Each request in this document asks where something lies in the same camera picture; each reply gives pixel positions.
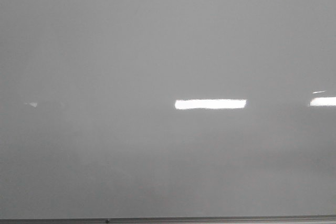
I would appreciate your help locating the white whiteboard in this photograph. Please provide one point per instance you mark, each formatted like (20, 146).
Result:
(167, 108)

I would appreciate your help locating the grey aluminium whiteboard frame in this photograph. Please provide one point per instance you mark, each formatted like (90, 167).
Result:
(250, 219)

